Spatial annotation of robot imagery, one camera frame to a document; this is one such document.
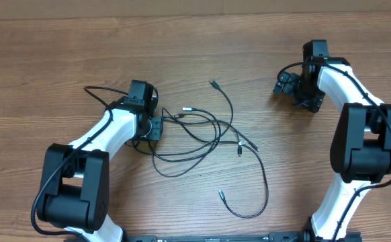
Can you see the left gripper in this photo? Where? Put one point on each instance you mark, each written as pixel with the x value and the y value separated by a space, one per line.
pixel 156 133

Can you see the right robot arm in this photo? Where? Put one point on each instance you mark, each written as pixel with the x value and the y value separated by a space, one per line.
pixel 360 152

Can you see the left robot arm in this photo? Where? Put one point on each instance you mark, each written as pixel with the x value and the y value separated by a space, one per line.
pixel 74 194

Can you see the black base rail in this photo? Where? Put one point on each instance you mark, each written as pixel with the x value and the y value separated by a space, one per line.
pixel 236 238

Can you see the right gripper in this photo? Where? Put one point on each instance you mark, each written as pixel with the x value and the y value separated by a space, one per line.
pixel 314 103

